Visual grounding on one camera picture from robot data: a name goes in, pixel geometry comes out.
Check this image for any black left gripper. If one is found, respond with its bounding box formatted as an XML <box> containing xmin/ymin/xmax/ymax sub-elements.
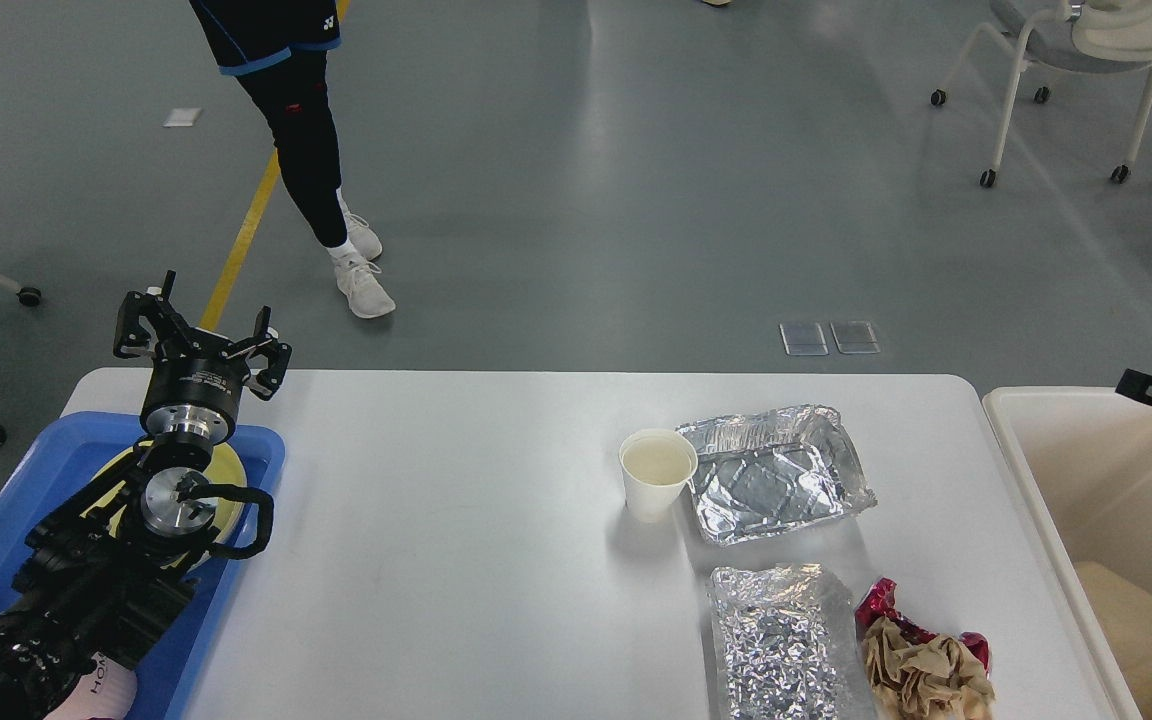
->
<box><xmin>113</xmin><ymin>270</ymin><xmax>291</xmax><ymax>445</ymax></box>

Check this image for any yellow plate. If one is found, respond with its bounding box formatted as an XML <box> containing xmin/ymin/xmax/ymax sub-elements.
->
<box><xmin>82</xmin><ymin>445</ymin><xmax>248</xmax><ymax>544</ymax></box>

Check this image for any pink mug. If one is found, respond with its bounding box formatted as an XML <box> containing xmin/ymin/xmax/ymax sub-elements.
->
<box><xmin>46</xmin><ymin>653</ymin><xmax>138</xmax><ymax>720</ymax></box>

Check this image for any foil front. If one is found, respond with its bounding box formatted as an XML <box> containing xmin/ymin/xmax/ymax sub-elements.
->
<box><xmin>708</xmin><ymin>562</ymin><xmax>877</xmax><ymax>719</ymax></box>

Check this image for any foil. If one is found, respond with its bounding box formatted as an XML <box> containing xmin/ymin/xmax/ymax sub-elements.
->
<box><xmin>708</xmin><ymin>562</ymin><xmax>877</xmax><ymax>719</ymax></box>
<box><xmin>676</xmin><ymin>404</ymin><xmax>878</xmax><ymax>547</ymax></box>

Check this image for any white paper cup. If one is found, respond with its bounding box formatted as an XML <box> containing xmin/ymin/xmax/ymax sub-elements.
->
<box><xmin>617</xmin><ymin>429</ymin><xmax>699</xmax><ymax>523</ymax></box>

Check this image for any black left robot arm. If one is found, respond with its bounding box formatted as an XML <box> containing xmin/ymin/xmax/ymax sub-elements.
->
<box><xmin>0</xmin><ymin>272</ymin><xmax>291</xmax><ymax>719</ymax></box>

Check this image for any white plastic bin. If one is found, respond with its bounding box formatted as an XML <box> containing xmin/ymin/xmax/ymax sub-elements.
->
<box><xmin>983</xmin><ymin>387</ymin><xmax>1152</xmax><ymax>719</ymax></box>

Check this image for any person in black clothes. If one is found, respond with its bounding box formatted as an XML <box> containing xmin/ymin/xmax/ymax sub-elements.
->
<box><xmin>189</xmin><ymin>1</ymin><xmax>396</xmax><ymax>320</ymax></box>

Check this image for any clear floor plate right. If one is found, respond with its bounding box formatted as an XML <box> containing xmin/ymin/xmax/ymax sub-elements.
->
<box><xmin>829</xmin><ymin>320</ymin><xmax>881</xmax><ymax>355</ymax></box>

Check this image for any clear floor plate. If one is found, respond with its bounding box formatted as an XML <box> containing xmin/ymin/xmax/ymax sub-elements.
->
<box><xmin>780</xmin><ymin>323</ymin><xmax>829</xmax><ymax>357</ymax></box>
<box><xmin>829</xmin><ymin>320</ymin><xmax>881</xmax><ymax>355</ymax></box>

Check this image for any red foil wrapper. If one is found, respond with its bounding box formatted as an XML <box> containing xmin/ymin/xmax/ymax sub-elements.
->
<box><xmin>854</xmin><ymin>577</ymin><xmax>992</xmax><ymax>673</ymax></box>

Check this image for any crumpled brown paper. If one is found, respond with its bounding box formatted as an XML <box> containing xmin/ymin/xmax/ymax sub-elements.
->
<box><xmin>861</xmin><ymin>617</ymin><xmax>996</xmax><ymax>719</ymax></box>

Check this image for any white office chair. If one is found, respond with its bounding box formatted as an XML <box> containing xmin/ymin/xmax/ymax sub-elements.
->
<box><xmin>929</xmin><ymin>1</ymin><xmax>1152</xmax><ymax>188</ymax></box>

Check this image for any clear floor plate left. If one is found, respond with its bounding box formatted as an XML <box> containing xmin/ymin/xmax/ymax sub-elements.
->
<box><xmin>780</xmin><ymin>323</ymin><xmax>829</xmax><ymax>357</ymax></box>

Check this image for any crumpled foil back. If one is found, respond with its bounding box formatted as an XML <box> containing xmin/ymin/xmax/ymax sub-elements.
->
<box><xmin>676</xmin><ymin>404</ymin><xmax>878</xmax><ymax>547</ymax></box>

